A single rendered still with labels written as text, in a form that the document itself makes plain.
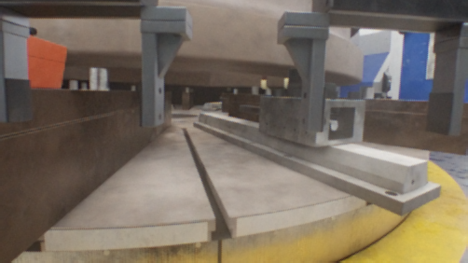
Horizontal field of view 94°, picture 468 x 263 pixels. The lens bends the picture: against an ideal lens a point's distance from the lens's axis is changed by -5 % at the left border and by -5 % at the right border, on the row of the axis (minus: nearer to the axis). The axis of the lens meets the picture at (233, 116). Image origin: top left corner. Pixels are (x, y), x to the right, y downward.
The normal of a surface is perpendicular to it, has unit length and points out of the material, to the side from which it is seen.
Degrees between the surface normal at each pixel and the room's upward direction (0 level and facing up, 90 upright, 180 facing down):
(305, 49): 90
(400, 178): 72
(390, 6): 90
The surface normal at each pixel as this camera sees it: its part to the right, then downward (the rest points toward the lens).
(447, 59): -1.00, -0.03
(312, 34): 0.02, 0.10
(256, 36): 0.40, 0.11
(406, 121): -0.63, 0.06
